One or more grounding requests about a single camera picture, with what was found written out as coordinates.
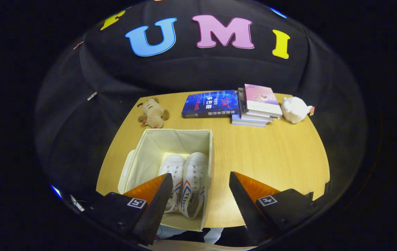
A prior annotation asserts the beige fabric storage box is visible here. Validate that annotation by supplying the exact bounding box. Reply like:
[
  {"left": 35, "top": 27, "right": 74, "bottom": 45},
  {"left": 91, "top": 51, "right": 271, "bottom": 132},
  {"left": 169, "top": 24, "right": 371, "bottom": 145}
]
[{"left": 117, "top": 128, "right": 214, "bottom": 232}]

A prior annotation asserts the pink cover book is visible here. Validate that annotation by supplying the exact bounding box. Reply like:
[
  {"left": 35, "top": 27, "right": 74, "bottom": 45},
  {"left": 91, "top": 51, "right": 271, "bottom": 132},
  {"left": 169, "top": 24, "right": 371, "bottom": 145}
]
[{"left": 244, "top": 84, "right": 283, "bottom": 119}]

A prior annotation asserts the light blue book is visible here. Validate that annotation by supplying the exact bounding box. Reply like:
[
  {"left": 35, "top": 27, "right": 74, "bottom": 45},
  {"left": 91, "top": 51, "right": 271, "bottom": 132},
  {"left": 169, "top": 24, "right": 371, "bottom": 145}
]
[{"left": 231, "top": 113, "right": 267, "bottom": 128}]

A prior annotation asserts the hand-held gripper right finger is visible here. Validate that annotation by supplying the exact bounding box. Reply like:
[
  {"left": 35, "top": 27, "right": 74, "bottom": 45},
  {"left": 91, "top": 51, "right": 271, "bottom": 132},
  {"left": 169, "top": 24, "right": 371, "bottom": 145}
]
[{"left": 229, "top": 171, "right": 319, "bottom": 244}]

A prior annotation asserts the brown plush dog toy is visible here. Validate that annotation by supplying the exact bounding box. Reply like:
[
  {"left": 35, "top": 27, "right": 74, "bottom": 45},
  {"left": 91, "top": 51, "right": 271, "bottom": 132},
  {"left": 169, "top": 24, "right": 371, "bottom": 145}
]
[{"left": 137, "top": 98, "right": 170, "bottom": 129}]

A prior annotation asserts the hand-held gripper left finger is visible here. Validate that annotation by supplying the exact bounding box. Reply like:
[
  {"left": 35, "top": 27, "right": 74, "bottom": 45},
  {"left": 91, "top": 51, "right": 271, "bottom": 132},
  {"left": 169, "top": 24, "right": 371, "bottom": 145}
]
[{"left": 90, "top": 173, "right": 174, "bottom": 246}]

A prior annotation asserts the white plush toy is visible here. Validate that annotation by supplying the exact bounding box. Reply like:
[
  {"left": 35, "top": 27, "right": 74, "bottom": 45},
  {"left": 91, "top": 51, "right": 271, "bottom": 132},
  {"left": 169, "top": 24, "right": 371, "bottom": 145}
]
[{"left": 281, "top": 96, "right": 315, "bottom": 124}]

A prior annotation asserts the white canvas shoe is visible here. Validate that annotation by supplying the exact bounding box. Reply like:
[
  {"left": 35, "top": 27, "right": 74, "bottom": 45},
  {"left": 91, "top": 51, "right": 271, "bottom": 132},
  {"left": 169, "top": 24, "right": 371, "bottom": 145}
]
[
  {"left": 159, "top": 154, "right": 186, "bottom": 213},
  {"left": 179, "top": 152, "right": 209, "bottom": 220}
]

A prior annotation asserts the black backdrop cloth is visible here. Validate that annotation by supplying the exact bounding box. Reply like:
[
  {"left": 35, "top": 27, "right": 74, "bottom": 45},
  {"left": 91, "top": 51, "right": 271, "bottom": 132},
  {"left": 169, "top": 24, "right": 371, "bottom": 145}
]
[{"left": 35, "top": 0, "right": 369, "bottom": 210}]

